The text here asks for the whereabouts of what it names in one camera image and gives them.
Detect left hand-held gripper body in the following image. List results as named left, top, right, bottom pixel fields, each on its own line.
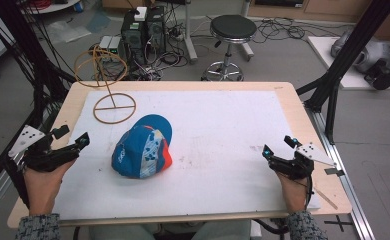
left=7, top=124, right=81, bottom=173

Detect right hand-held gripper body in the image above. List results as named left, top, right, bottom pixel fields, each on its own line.
left=270, top=143, right=337, bottom=181

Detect person's right hand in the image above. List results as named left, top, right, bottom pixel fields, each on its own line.
left=276, top=172, right=310, bottom=214

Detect person's left hand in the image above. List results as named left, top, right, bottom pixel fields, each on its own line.
left=23, top=159, right=77, bottom=216

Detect black tape piece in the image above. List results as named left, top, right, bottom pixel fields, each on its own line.
left=324, top=167, right=346, bottom=177

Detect thin wooden stick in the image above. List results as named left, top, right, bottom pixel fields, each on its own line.
left=312, top=186, right=339, bottom=211

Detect wooden hat stand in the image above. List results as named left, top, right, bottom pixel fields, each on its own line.
left=73, top=44, right=138, bottom=125

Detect white table mat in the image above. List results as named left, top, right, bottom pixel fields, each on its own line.
left=52, top=90, right=321, bottom=221

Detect blue patterned cap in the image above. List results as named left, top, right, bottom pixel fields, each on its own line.
left=111, top=113, right=174, bottom=180

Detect white floor board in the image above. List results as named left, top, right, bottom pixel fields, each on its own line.
left=307, top=35, right=390, bottom=91

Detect white network box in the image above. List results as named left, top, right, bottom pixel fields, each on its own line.
left=98, top=35, right=122, bottom=55

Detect black computer tower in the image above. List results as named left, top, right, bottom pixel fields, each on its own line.
left=145, top=6, right=167, bottom=56
left=120, top=9, right=148, bottom=69

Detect grey robot device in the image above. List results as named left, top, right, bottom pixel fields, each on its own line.
left=330, top=29, right=390, bottom=91

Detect black round stool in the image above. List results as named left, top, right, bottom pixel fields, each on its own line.
left=201, top=14, right=258, bottom=82

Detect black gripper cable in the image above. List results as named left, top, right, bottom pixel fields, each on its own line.
left=302, top=175, right=315, bottom=208

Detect aluminium rail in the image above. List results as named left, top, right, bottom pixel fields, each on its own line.
left=303, top=99, right=375, bottom=240

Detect black metal frame stand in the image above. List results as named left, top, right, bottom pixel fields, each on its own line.
left=0, top=0, right=76, bottom=208
left=296, top=0, right=390, bottom=145

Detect black floor cables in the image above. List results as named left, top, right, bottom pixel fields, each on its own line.
left=252, top=17, right=307, bottom=45

